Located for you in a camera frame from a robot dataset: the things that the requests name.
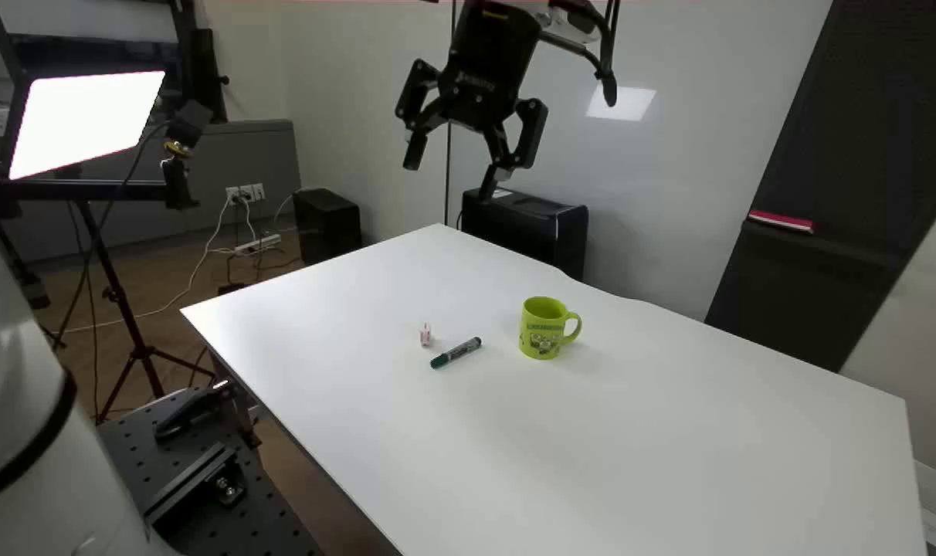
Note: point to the white power strip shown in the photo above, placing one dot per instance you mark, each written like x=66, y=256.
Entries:
x=258, y=245

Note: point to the pink item on cabinet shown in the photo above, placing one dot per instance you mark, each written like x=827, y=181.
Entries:
x=779, y=222

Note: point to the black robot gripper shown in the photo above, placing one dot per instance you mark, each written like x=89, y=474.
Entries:
x=491, y=63

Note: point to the black perforated breadboard base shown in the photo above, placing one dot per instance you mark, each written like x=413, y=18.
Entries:
x=261, y=514

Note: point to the black metal frame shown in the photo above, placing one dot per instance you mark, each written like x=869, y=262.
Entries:
x=199, y=50

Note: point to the dark tall cabinet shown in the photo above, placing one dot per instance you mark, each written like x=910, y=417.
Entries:
x=839, y=204

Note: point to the bright studio light panel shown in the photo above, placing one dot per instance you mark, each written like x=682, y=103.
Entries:
x=83, y=120

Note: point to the grey wall panel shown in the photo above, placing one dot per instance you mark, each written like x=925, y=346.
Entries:
x=252, y=156

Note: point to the lime green mug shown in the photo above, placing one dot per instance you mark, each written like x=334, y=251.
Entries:
x=545, y=330

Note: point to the white wall power outlet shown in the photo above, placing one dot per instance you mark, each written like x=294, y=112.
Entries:
x=245, y=194

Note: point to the small white tape roll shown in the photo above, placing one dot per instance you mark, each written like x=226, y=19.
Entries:
x=426, y=334

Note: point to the small black box unit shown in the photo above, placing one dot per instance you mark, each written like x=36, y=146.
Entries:
x=328, y=222

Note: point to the black tripod stand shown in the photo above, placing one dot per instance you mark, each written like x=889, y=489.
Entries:
x=113, y=287

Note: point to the black mounting bracket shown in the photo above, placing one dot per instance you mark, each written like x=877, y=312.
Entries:
x=205, y=484

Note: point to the large black box unit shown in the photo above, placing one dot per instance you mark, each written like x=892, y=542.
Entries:
x=523, y=227

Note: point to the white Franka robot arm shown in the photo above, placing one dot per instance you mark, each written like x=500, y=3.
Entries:
x=12, y=411

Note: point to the black camera on stand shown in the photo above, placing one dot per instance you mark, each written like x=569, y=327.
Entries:
x=183, y=141

